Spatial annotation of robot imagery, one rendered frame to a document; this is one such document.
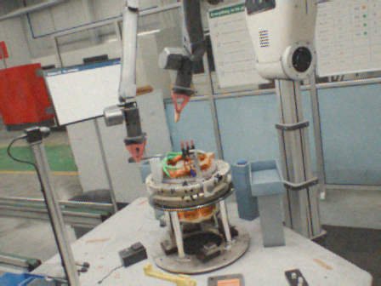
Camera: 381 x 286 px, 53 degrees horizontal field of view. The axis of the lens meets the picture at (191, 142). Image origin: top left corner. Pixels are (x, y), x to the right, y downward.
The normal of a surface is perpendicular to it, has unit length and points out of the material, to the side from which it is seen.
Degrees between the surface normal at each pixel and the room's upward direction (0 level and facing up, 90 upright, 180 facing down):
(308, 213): 90
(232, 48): 90
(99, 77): 83
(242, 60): 90
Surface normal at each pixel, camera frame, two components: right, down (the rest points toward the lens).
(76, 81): 0.53, -0.01
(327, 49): -0.48, 0.29
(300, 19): 0.44, 0.46
